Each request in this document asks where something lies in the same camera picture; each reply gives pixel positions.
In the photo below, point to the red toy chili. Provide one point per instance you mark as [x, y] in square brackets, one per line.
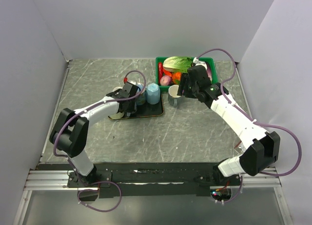
[160, 69]

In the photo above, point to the aluminium frame rail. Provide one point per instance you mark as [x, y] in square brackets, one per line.
[43, 180]

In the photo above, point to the large grey faceted mug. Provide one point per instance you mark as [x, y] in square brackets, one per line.
[173, 98]

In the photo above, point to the toy cabbage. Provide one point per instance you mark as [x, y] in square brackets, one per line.
[176, 64]

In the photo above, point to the light blue faceted mug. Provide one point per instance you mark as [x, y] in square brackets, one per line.
[153, 94]

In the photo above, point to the small packaged card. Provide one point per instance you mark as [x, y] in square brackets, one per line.
[239, 148]

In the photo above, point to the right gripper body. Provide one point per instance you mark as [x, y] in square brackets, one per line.
[191, 90]

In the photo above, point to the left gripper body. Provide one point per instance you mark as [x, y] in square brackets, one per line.
[131, 107]

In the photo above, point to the purple toy onion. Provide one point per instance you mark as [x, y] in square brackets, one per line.
[165, 80]

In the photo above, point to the frosted grey mug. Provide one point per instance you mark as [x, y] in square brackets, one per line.
[117, 88]

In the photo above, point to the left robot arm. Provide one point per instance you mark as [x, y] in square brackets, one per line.
[69, 134]

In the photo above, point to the blue patterned mug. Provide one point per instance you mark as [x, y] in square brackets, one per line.
[141, 99]

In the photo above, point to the black serving tray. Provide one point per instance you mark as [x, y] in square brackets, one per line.
[145, 111]

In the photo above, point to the small orange toy vegetable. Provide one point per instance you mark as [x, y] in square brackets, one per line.
[176, 77]

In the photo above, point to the purple toy eggplant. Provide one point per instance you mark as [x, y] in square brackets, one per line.
[209, 71]

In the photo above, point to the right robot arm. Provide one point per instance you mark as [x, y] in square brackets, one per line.
[261, 148]

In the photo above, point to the green plastic crate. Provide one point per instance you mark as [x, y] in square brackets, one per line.
[209, 61]

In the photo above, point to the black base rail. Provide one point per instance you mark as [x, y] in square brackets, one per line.
[110, 180]

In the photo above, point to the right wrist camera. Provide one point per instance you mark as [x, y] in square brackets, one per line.
[197, 61]

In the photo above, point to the light green mug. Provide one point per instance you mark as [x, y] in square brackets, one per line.
[117, 116]

